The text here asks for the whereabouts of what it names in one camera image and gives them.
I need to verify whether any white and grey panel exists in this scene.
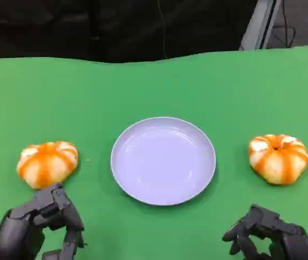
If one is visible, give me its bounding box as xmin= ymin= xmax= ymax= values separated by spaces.
xmin=239 ymin=0 xmax=284 ymax=51

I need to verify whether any black floor cable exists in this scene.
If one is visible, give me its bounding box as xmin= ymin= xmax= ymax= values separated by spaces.
xmin=274 ymin=0 xmax=298 ymax=48

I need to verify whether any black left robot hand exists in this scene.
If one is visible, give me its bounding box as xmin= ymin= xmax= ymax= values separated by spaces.
xmin=0 ymin=183 xmax=86 ymax=260

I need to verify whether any green table cloth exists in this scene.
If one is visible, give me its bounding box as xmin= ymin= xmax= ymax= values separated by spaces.
xmin=0 ymin=44 xmax=308 ymax=260

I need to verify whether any lilac plate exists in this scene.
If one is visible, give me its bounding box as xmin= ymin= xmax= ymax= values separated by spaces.
xmin=110 ymin=116 xmax=217 ymax=206

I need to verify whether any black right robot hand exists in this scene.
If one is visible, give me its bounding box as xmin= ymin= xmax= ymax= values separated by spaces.
xmin=222 ymin=204 xmax=308 ymax=260

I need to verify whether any orange and white bread roll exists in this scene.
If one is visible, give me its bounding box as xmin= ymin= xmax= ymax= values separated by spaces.
xmin=248 ymin=134 xmax=308 ymax=186
xmin=16 ymin=140 xmax=79 ymax=190

